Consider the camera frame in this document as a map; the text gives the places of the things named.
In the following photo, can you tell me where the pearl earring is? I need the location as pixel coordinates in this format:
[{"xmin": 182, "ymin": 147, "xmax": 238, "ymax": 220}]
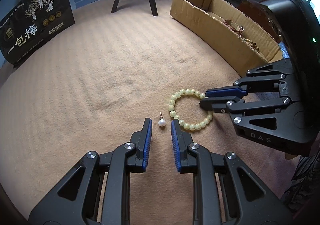
[{"xmin": 158, "ymin": 112, "xmax": 167, "ymax": 128}]

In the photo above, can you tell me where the yellow jade bead bracelet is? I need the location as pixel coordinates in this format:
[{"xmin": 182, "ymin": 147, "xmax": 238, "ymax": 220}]
[{"xmin": 167, "ymin": 89, "xmax": 214, "ymax": 131}]

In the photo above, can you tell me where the brown wooden bead mala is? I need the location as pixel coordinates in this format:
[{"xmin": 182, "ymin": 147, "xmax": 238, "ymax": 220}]
[{"xmin": 242, "ymin": 37, "xmax": 260, "ymax": 52}]

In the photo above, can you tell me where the red leather strap watch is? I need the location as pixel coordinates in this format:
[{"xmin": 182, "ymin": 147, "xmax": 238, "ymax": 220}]
[{"xmin": 223, "ymin": 19, "xmax": 245, "ymax": 38}]

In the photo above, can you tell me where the cardboard box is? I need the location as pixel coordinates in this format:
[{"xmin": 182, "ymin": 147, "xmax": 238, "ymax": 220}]
[{"xmin": 170, "ymin": 0, "xmax": 283, "ymax": 76}]

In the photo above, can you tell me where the black gift box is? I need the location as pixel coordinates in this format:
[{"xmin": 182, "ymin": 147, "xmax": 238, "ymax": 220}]
[{"xmin": 1, "ymin": 0, "xmax": 75, "ymax": 66}]

